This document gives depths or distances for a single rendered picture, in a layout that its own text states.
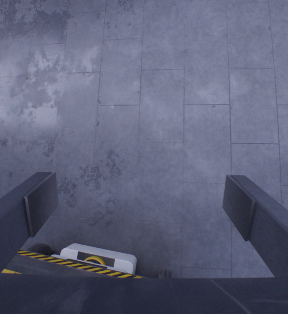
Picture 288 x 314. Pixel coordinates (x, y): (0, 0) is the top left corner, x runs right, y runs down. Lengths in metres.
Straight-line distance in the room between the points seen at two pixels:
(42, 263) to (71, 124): 0.58
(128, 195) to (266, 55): 0.82
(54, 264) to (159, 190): 0.46
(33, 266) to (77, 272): 0.13
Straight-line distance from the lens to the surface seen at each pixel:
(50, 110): 1.09
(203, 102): 0.96
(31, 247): 0.94
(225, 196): 0.17
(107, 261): 0.82
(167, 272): 0.83
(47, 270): 0.69
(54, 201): 0.17
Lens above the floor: 0.88
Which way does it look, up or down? 79 degrees down
